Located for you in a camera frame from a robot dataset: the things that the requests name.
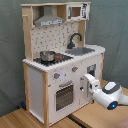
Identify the white cabinet door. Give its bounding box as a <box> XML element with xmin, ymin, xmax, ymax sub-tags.
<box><xmin>79</xmin><ymin>55</ymin><xmax>103</xmax><ymax>106</ymax></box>

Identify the black toy faucet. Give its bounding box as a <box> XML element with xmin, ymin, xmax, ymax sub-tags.
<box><xmin>67</xmin><ymin>33</ymin><xmax>82</xmax><ymax>49</ymax></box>

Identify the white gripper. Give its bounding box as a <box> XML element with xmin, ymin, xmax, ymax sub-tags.
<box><xmin>84</xmin><ymin>74</ymin><xmax>101</xmax><ymax>102</ymax></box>

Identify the grey toy sink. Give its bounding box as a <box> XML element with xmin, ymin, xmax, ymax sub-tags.
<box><xmin>66</xmin><ymin>47</ymin><xmax>94</xmax><ymax>56</ymax></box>

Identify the toy microwave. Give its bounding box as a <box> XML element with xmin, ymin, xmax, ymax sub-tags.
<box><xmin>67</xmin><ymin>4</ymin><xmax>88</xmax><ymax>20</ymax></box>

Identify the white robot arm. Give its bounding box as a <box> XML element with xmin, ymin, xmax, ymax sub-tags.
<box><xmin>83</xmin><ymin>74</ymin><xmax>128</xmax><ymax>110</ymax></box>

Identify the wooden toy kitchen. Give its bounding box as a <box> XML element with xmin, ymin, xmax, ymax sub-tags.
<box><xmin>22</xmin><ymin>2</ymin><xmax>105</xmax><ymax>127</ymax></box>

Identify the silver toy pot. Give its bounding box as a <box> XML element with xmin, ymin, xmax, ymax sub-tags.
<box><xmin>40</xmin><ymin>51</ymin><xmax>55</xmax><ymax>61</ymax></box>

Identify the left red stove knob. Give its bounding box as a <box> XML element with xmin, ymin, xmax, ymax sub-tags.
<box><xmin>54</xmin><ymin>73</ymin><xmax>60</xmax><ymax>79</ymax></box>

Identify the right red stove knob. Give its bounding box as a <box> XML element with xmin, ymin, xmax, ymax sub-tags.
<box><xmin>72</xmin><ymin>66</ymin><xmax>78</xmax><ymax>72</ymax></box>

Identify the white oven door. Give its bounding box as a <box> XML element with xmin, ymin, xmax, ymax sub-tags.
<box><xmin>49</xmin><ymin>78</ymin><xmax>83</xmax><ymax>122</ymax></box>

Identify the grey range hood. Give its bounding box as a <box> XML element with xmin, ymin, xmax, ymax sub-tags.
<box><xmin>34</xmin><ymin>5</ymin><xmax>64</xmax><ymax>27</ymax></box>

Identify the black toy stovetop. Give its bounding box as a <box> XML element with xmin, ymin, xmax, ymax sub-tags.
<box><xmin>35</xmin><ymin>53</ymin><xmax>71</xmax><ymax>66</ymax></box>

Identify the red stove knob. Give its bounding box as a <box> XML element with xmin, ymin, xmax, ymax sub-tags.
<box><xmin>72</xmin><ymin>66</ymin><xmax>78</xmax><ymax>72</ymax></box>
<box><xmin>54</xmin><ymin>73</ymin><xmax>60</xmax><ymax>79</ymax></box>

